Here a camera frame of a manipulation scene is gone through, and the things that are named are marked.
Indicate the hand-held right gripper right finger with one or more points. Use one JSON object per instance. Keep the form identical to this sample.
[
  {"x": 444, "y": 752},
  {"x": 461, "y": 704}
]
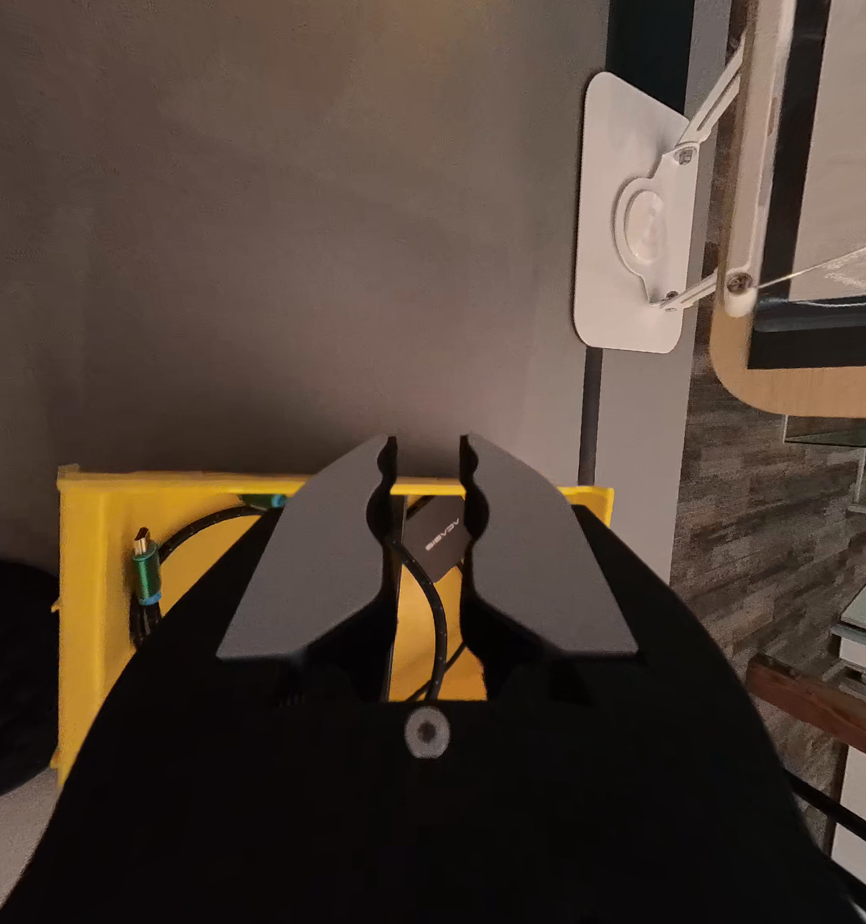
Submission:
[{"x": 548, "y": 570}]

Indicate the black round pad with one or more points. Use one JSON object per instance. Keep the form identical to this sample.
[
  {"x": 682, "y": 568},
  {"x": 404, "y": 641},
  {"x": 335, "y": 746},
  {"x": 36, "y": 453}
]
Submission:
[{"x": 7, "y": 686}]

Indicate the black square HDMI hub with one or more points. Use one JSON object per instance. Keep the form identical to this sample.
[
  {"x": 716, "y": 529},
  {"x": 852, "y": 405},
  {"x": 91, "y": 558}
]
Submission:
[{"x": 440, "y": 541}]

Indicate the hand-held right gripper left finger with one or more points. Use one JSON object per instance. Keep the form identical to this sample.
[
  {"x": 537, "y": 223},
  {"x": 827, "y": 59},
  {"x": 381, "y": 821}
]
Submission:
[{"x": 310, "y": 570}]

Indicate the wood-framed sign board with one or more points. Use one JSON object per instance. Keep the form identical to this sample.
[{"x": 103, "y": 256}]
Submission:
[{"x": 801, "y": 393}]

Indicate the brown wooden rail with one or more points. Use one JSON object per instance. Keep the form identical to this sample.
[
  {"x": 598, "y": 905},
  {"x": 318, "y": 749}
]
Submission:
[{"x": 823, "y": 711}]

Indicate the yellow plastic bin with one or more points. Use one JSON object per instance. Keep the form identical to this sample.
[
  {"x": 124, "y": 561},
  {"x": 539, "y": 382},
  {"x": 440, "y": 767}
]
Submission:
[{"x": 94, "y": 650}]

